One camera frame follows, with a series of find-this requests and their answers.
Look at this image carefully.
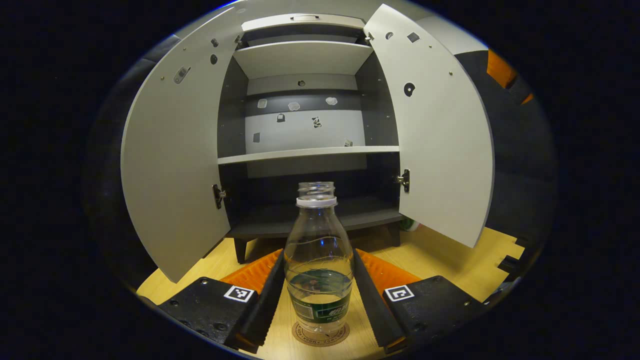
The white and grey cabinet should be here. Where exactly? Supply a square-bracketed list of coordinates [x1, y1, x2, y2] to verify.
[216, 13, 407, 265]

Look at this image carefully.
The white cabinet door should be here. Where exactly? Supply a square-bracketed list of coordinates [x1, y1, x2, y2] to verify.
[120, 6, 243, 284]
[362, 3, 496, 249]

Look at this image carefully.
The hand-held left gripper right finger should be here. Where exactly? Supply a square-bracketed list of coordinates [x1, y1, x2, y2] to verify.
[352, 248, 490, 356]

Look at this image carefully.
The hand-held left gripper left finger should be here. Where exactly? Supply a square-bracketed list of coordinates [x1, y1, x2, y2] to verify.
[158, 248, 288, 355]

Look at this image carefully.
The white cabinet drawer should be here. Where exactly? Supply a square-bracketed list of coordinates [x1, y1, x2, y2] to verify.
[241, 13, 366, 33]

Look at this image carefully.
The clear plastic bottle green label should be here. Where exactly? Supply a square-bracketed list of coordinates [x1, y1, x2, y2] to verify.
[284, 181, 355, 337]

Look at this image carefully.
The round brown coaster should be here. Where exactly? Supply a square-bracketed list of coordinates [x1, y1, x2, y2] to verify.
[291, 320, 351, 348]

